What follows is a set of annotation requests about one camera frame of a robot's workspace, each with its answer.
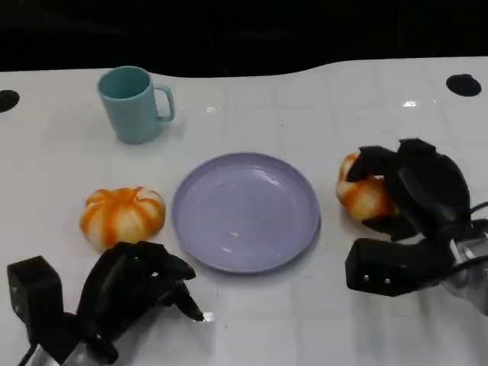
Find black round table grommet hole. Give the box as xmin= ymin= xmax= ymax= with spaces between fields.
xmin=0 ymin=89 xmax=21 ymax=114
xmin=445 ymin=73 xmax=482 ymax=97

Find lilac plate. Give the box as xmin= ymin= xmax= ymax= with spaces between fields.
xmin=171 ymin=152 xmax=321 ymax=275

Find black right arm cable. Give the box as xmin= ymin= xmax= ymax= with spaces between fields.
xmin=465 ymin=203 xmax=488 ymax=223

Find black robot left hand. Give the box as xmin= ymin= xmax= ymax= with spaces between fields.
xmin=75 ymin=240 xmax=205 ymax=340

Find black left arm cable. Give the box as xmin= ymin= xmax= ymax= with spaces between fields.
xmin=18 ymin=344 xmax=38 ymax=366

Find orange white toy bread roll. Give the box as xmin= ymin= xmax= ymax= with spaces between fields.
xmin=335 ymin=152 xmax=400 ymax=222
xmin=79 ymin=186 xmax=167 ymax=252

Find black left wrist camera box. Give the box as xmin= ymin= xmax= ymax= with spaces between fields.
xmin=6 ymin=255 xmax=64 ymax=340

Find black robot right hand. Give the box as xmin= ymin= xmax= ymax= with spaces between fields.
xmin=345 ymin=138 xmax=472 ymax=242

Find pale green mug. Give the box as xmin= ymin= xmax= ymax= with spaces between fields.
xmin=96 ymin=66 xmax=176 ymax=145

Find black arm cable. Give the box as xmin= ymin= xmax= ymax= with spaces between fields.
xmin=18 ymin=344 xmax=38 ymax=366
xmin=465 ymin=203 xmax=488 ymax=223

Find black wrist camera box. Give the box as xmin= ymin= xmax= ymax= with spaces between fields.
xmin=345 ymin=237 xmax=455 ymax=298
xmin=6 ymin=255 xmax=64 ymax=340

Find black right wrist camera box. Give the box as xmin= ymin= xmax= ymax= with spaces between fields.
xmin=345 ymin=237 xmax=455 ymax=298

